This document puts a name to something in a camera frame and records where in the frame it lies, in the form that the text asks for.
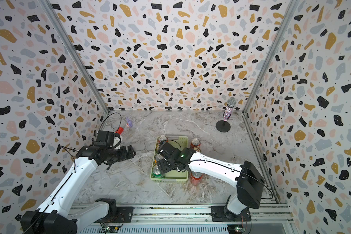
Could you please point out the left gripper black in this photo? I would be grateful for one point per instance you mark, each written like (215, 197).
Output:
(124, 155)

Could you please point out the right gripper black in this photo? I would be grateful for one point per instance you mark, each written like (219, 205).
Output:
(161, 164)

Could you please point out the red cola can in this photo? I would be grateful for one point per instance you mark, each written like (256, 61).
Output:
(196, 178)
(162, 138)
(195, 143)

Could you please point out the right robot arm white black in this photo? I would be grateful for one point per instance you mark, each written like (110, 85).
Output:
(247, 180)

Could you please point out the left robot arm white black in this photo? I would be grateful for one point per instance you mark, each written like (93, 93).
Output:
(53, 217)

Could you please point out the light green perforated plastic basket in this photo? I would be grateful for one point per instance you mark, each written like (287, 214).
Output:
(179, 142)

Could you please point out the red small toy block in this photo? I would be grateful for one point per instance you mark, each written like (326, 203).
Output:
(120, 130)

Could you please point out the green Sprite can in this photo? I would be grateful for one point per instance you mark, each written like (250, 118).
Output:
(156, 173)

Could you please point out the purple small toy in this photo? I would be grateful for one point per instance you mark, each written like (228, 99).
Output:
(129, 123)

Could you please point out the glitter microphone on black stand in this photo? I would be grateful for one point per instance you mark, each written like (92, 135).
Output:
(223, 125)

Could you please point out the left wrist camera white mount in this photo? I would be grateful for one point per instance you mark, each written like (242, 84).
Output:
(107, 140)

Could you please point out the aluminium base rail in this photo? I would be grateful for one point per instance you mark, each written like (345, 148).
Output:
(203, 218)

